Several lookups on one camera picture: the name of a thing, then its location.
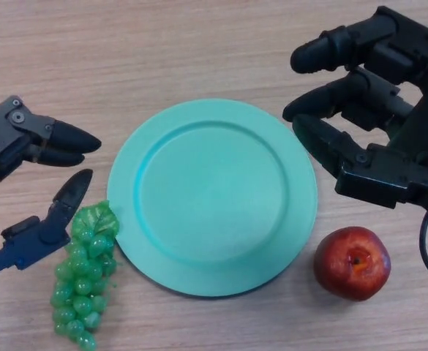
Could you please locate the red apple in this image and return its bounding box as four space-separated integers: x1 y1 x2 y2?
312 226 392 301

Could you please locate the green plastic grape bunch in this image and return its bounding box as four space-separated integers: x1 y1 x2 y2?
49 200 121 351

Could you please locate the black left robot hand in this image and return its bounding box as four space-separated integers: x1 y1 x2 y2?
0 95 102 286

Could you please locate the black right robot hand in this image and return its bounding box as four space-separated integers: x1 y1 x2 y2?
282 6 428 233

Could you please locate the teal round plate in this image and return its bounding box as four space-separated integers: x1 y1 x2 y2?
106 97 318 298

